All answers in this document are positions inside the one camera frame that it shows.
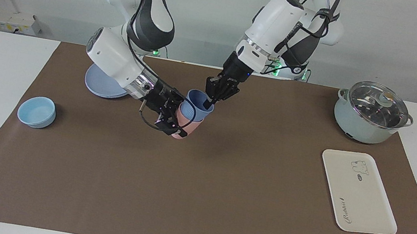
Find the pale green electric pot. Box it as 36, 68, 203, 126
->
330, 77, 417, 151

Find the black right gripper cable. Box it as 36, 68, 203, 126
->
136, 99, 183, 134

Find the cream rabbit print tray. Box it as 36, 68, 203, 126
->
310, 146, 409, 234

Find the light blue bowl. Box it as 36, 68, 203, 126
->
15, 93, 59, 132

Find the pink cup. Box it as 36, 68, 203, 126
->
171, 105, 206, 144

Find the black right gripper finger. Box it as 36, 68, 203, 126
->
168, 89, 198, 120
153, 116, 191, 139

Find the white socket box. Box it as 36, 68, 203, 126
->
0, 9, 43, 37

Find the glass pot lid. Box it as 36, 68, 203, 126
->
343, 78, 414, 133

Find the blue ribbed cup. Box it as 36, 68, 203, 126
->
177, 87, 217, 125

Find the brown table mat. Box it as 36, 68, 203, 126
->
0, 29, 417, 234

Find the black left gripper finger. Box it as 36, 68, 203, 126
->
217, 85, 240, 104
202, 76, 221, 111

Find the pale blue round plate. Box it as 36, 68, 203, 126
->
82, 63, 133, 102

